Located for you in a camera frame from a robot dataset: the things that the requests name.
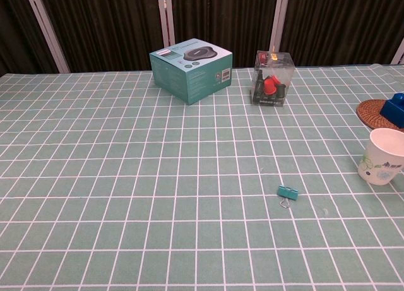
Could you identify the white paper cup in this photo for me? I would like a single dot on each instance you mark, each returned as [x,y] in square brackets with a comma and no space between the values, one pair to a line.
[378,169]

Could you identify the small blue binder clip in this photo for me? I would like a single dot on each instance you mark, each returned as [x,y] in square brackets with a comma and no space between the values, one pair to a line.
[288,192]

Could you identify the green checked tablecloth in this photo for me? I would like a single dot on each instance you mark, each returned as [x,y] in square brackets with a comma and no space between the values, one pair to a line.
[158,177]

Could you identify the teal cardboard product box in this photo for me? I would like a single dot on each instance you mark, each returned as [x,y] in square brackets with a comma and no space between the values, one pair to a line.
[192,79]

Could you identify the clear plastic capsule box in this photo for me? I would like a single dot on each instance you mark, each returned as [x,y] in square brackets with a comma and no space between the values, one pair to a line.
[273,82]

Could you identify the dark pleated curtain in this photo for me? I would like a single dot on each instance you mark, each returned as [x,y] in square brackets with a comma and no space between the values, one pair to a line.
[110,26]

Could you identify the round woven rattan coaster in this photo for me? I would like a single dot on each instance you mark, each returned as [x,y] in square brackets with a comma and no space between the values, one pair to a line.
[368,112]

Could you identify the blue plastic block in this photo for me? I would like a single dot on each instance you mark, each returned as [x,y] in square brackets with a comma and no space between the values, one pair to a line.
[393,109]

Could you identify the white frame post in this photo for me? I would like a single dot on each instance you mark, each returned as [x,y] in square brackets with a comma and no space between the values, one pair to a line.
[166,16]
[279,16]
[399,52]
[47,29]

